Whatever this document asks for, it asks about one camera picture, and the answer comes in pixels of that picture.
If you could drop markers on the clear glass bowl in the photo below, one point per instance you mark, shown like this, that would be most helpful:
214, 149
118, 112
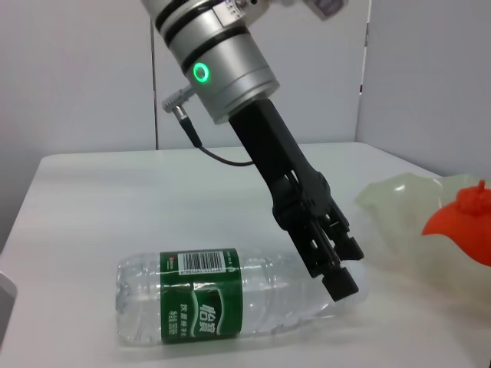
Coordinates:
399, 214

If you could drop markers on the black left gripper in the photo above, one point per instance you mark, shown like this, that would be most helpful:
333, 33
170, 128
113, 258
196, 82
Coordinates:
276, 153

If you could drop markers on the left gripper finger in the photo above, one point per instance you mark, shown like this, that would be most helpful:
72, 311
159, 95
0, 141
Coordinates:
339, 285

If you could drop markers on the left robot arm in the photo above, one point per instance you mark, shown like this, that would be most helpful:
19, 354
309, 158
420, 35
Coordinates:
222, 69

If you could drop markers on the clear water bottle green label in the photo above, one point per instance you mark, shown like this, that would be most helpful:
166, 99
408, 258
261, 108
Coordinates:
199, 306

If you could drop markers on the orange fruit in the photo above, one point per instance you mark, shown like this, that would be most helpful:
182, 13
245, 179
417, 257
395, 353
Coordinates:
468, 230

